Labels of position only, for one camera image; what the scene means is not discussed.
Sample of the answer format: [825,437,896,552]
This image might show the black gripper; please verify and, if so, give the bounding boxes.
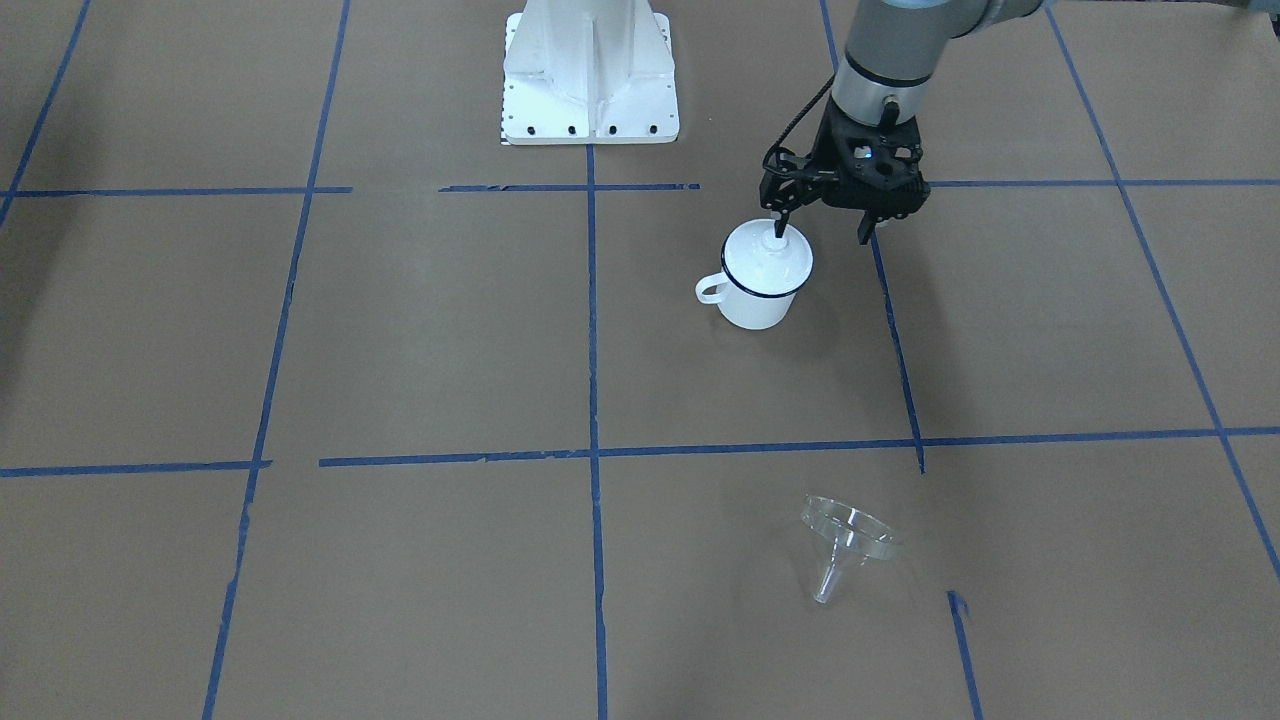
[760,100,931,246]

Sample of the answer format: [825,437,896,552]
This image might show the white enamel lid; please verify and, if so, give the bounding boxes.
[721,218,814,299]

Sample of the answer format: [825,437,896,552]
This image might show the clear glass funnel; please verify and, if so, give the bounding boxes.
[801,495,905,605]

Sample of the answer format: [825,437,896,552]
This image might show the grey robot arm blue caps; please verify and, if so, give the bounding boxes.
[759,1,1044,243]

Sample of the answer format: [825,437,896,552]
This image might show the white enamel mug blue rim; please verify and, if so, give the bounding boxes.
[695,219,814,331]

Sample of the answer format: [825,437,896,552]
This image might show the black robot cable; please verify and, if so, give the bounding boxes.
[762,74,837,177]

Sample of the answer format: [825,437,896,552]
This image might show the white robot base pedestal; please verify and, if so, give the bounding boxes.
[500,1,681,146]

